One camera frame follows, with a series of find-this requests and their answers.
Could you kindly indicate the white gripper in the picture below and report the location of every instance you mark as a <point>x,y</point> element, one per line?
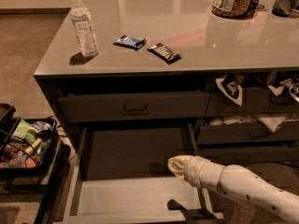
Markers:
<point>192,171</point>

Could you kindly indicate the grey drawer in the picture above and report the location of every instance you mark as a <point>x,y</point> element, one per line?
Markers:
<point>241,155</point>
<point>121,177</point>
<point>130,106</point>
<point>255,100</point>
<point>246,133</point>

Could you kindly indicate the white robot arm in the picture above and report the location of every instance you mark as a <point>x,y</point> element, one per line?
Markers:
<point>236,183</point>

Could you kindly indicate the grey drawer cabinet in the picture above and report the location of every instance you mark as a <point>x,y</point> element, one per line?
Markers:
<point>258,49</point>

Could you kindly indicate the black white snack bag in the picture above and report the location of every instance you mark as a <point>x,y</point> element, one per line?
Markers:
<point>231,88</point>

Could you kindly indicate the white plastic bag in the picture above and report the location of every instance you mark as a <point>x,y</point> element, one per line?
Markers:
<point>271,122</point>

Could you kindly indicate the dark brown candy bar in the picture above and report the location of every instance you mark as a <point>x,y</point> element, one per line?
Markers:
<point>165,53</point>

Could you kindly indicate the blue candy bar wrapper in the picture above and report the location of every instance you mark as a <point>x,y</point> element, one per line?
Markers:
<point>130,42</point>

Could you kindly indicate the green snack bag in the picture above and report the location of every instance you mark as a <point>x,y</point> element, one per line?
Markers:
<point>31,134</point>

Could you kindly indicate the large nut jar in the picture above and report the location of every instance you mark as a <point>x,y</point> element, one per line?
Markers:
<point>230,8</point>

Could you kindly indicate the clear plastic water bottle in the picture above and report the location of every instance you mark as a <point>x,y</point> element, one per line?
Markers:
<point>82,21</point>

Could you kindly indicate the dark glass container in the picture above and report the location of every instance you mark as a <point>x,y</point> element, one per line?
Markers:
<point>286,8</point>

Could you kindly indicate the black wire basket cart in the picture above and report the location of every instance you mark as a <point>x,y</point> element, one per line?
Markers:
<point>42,173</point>

